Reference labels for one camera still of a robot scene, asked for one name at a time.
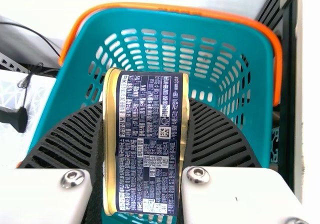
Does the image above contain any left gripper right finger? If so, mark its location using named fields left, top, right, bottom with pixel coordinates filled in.
left=180, top=97, right=305, bottom=224

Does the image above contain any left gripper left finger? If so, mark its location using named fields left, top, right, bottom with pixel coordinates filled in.
left=0, top=100, right=107, bottom=224

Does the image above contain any dark blue gold-rimmed rectangular tin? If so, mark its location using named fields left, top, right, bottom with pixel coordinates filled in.
left=101, top=67, right=190, bottom=216

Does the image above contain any teal shopping basket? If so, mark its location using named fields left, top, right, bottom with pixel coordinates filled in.
left=16, top=1, right=284, bottom=224

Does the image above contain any black cable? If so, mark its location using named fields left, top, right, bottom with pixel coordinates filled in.
left=0, top=21, right=61, bottom=58

